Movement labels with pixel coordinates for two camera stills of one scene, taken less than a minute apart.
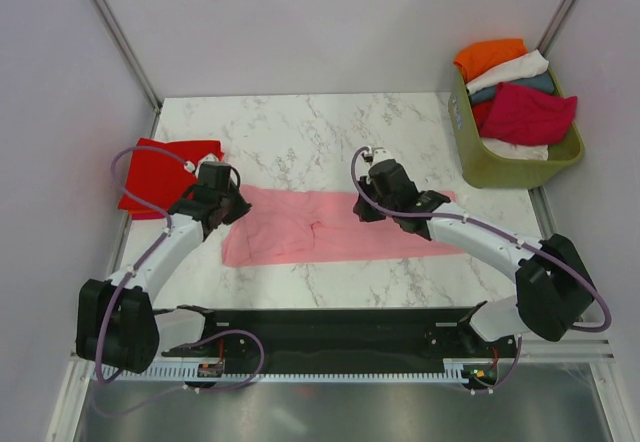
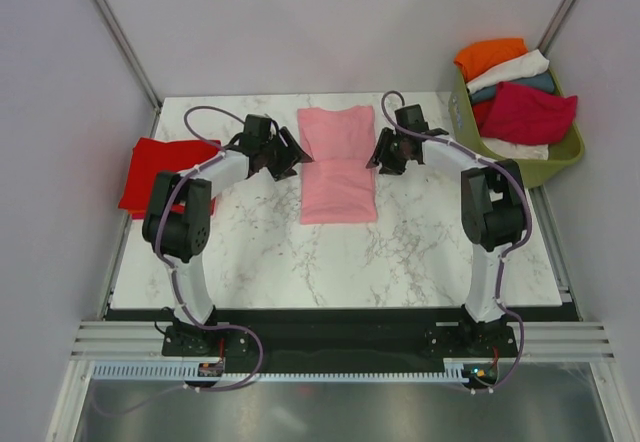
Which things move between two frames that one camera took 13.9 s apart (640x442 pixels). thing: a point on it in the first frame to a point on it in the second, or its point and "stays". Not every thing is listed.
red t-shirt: (162, 177) stays
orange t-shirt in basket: (475, 58) stays
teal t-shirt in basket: (541, 82) stays
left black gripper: (241, 209) to (291, 155)
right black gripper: (366, 214) to (380, 154)
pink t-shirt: (284, 225) to (337, 186)
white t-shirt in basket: (534, 64) stays
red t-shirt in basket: (481, 112) stays
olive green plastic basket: (482, 170) stays
